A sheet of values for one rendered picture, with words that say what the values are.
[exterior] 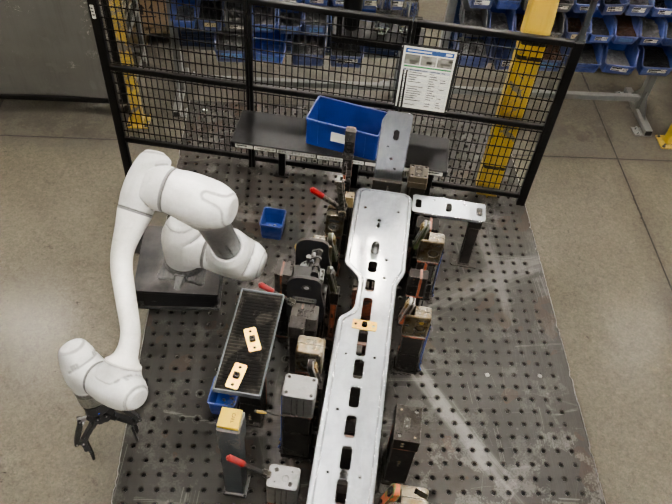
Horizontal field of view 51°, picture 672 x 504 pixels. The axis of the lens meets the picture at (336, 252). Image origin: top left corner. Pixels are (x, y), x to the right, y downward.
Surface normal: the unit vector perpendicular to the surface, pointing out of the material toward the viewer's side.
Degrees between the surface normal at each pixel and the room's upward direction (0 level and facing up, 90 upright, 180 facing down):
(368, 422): 0
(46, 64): 94
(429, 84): 90
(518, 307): 0
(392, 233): 0
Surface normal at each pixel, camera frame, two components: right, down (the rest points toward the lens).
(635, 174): 0.07, -0.65
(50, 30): 0.06, 0.79
